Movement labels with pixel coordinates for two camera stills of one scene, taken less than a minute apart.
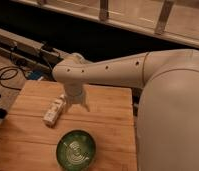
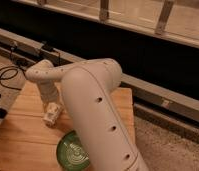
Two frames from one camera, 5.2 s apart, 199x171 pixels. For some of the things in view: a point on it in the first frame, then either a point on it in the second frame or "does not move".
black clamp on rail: x=45 y=46 does not move
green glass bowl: x=76 y=150 does not move
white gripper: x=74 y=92 to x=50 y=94
